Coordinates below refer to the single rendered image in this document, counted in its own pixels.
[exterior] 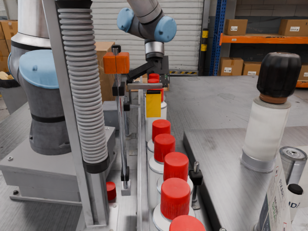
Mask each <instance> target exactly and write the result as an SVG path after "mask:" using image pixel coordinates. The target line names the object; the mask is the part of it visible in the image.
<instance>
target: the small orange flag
mask: <svg viewBox="0 0 308 231"><path fill-rule="evenodd" d="M150 117H161V91H160V90H147V92H146V118H150Z"/></svg>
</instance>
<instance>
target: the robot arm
mask: <svg viewBox="0 0 308 231"><path fill-rule="evenodd" d="M127 2H128V3H129V5H130V7H131V8H132V9H129V8H123V9H122V10H121V11H120V12H119V14H118V18H117V26H118V28H119V29H120V30H122V31H124V32H126V33H129V34H132V35H134V36H137V37H140V38H142V39H144V46H145V59H146V61H147V63H145V64H143V65H141V66H139V67H138V68H136V69H134V70H131V71H129V73H128V74H126V77H127V79H128V81H129V82H131V81H134V80H136V79H137V78H138V77H140V76H142V75H144V74H147V81H148V80H149V74H152V73H157V74H159V82H160V83H162V84H163V86H162V88H167V87H168V84H170V70H169V57H168V55H165V51H164V43H167V42H170V41H171V40H172V39H173V38H174V36H175V34H176V30H177V26H176V21H175V20H174V19H173V18H172V17H169V16H165V15H164V13H163V11H162V9H161V7H160V5H159V3H158V0H127ZM8 68H9V71H10V73H11V75H12V77H13V78H14V79H15V80H16V81H17V82H18V83H19V84H20V85H21V87H22V88H23V89H24V91H25V93H26V95H27V100H28V104H29V108H30V112H31V116H32V122H31V128H30V134H29V141H30V145H31V148H32V150H33V151H35V152H36V153H39V154H43V155H62V154H67V153H70V152H72V150H71V145H70V140H69V136H68V131H67V126H66V120H65V115H64V110H63V105H62V101H61V94H60V89H59V84H58V80H57V75H56V70H55V64H54V59H53V54H52V49H51V44H50V38H49V33H48V29H47V24H46V19H45V14H44V8H43V3H42V0H18V33H17V34H16V35H14V36H13V37H12V38H11V53H10V54H9V57H8ZM168 74H169V80H168Z"/></svg>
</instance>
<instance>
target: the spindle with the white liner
mask: <svg viewBox="0 0 308 231"><path fill-rule="evenodd" d="M301 68H302V60H301V57H300V56H299V55H297V54H293V53H287V52H274V53H268V54H267V55H266V56H265V58H264V59H263V61H262V63H261V67H260V71H259V76H258V82H257V89H258V91H260V95H259V96H257V97H255V98H254V99H253V104H252V108H251V112H250V117H249V122H248V126H247V133H246V137H245V141H244V146H243V148H242V151H243V153H242V154H241V156H240V161H241V162H242V163H243V164H244V165H245V166H246V167H247V168H249V169H251V170H254V171H258V172H268V171H272V170H273V169H274V166H275V163H274V161H275V160H276V159H277V153H278V150H279V146H280V143H281V139H282V136H283V133H284V129H285V126H286V122H287V119H288V115H289V112H290V109H291V106H292V105H291V103H290V102H289V101H287V97H289V96H291V95H293V93H294V91H295V88H296V84H297V81H298V77H299V74H300V71H301Z"/></svg>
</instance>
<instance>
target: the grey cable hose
mask: <svg viewBox="0 0 308 231"><path fill-rule="evenodd" d="M92 2H93V1H91V0H55V3H56V4H57V5H58V7H59V9H58V12H59V13H60V15H59V18H61V20H60V23H61V24H62V26H61V29H63V31H62V32H61V33H62V34H63V35H64V36H63V37H62V38H63V40H65V41H64V42H63V43H64V45H66V46H65V47H64V49H65V50H67V51H65V54H66V55H67V56H66V59H67V60H68V61H67V64H68V66H67V67H68V69H69V70H68V72H69V78H70V82H71V90H72V95H73V99H74V100H73V102H74V107H75V113H76V118H77V126H78V131H79V137H80V143H81V148H82V155H83V157H82V164H83V167H84V169H85V171H86V172H88V173H91V174H98V173H101V172H103V171H105V170H107V169H108V167H109V163H110V156H109V153H108V150H107V143H106V134H105V123H104V113H103V105H102V97H101V89H100V81H99V73H98V71H99V69H98V68H97V67H98V64H97V62H98V60H97V59H96V58H97V55H96V53H97V50H95V48H96V45H94V44H95V43H96V42H95V40H94V38H95V36H94V35H93V34H94V30H92V29H93V28H94V26H93V25H92V23H93V20H91V18H93V15H91V14H90V13H91V12H92V10H91V9H90V7H91V5H92Z"/></svg>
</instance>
